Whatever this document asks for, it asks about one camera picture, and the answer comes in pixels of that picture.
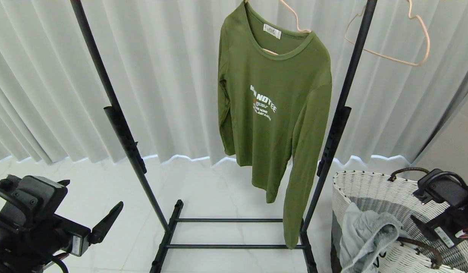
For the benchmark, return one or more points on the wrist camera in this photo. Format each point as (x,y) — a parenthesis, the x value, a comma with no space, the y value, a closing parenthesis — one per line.
(33,197)
(442,189)

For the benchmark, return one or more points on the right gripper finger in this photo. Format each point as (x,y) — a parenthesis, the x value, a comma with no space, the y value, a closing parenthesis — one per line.
(420,223)

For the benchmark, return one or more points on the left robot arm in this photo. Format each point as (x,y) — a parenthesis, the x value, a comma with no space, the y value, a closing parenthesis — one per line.
(10,261)

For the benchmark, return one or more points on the white laundry basket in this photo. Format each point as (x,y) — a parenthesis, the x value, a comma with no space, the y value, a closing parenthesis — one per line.
(370,185)

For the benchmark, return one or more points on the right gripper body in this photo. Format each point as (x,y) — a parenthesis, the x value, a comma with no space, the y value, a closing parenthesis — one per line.
(450,227)

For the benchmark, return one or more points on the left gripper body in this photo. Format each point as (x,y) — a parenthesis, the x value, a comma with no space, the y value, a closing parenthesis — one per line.
(55,235)

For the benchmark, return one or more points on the green long-sleeved shirt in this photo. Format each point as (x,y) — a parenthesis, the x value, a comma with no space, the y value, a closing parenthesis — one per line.
(275,76)

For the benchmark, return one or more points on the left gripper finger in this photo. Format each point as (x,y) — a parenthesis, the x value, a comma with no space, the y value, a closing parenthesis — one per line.
(64,182)
(105,223)

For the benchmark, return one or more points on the black clothes rack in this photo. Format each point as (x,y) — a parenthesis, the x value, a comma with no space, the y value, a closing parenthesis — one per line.
(226,220)

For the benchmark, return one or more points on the pink clothes hanger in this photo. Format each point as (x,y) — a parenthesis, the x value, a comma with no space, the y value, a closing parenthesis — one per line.
(296,16)
(393,58)

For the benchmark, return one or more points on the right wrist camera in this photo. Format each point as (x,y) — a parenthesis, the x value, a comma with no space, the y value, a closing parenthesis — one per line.
(442,189)

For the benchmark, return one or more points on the pale grey shorts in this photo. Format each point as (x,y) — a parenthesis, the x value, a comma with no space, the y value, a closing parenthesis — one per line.
(359,231)

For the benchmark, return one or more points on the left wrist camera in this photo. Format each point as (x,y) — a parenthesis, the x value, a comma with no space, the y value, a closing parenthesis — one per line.
(33,197)

